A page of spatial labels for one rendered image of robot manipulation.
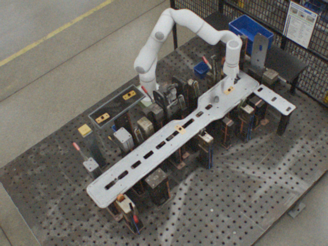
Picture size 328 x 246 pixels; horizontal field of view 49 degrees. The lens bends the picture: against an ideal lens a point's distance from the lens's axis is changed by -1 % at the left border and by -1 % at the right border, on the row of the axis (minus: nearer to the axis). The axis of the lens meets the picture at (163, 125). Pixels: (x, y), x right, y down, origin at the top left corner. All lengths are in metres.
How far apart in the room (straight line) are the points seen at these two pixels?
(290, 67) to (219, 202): 1.08
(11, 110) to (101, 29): 1.50
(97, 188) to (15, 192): 0.76
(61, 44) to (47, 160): 2.21
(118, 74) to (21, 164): 1.73
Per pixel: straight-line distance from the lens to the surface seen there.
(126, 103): 2.35
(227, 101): 2.52
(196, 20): 2.19
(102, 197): 2.22
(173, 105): 2.53
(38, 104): 4.16
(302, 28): 2.65
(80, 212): 2.56
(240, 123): 2.57
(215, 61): 2.51
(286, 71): 2.71
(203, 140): 2.30
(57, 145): 2.88
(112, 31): 4.70
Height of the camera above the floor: 2.97
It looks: 55 degrees down
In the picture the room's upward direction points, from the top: 9 degrees counter-clockwise
